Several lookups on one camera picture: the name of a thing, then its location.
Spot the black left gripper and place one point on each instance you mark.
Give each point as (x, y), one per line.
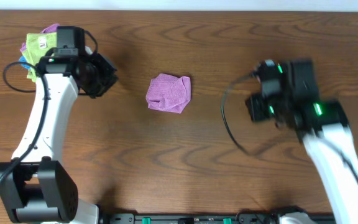
(105, 73)

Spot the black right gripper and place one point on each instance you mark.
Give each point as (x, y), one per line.
(254, 107)

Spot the purple microfiber cloth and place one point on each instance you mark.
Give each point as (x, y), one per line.
(168, 93)

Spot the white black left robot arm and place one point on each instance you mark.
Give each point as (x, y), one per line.
(34, 185)

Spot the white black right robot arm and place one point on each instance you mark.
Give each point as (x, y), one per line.
(329, 143)

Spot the purple folded cloth in stack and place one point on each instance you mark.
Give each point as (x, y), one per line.
(49, 29)

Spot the blue folded cloth in stack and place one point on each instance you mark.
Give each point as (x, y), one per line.
(24, 62)

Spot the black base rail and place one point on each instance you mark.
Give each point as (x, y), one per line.
(240, 218)

